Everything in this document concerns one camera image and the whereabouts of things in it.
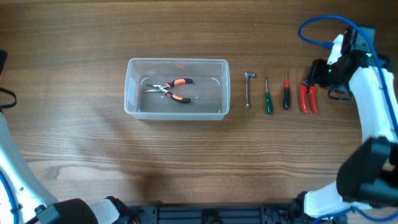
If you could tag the clear plastic container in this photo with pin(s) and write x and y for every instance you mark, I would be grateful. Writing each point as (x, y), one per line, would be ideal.
(177, 89)

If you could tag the green handled screwdriver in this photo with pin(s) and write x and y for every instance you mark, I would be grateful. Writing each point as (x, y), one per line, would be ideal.
(269, 108)

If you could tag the red handled snips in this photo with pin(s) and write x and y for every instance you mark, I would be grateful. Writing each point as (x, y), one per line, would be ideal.
(308, 91)

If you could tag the silver L-shaped socket wrench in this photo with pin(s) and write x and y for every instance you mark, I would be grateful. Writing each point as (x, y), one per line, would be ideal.
(248, 75)

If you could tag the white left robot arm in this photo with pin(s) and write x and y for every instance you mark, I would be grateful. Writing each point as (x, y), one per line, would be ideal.
(31, 202)

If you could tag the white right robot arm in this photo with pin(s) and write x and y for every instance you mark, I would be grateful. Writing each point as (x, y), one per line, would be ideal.
(361, 182)

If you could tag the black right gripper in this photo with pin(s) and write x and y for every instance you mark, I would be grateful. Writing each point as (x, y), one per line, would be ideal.
(317, 68)

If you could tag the red and black screwdriver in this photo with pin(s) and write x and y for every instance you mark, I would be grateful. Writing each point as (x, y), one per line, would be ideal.
(287, 98)

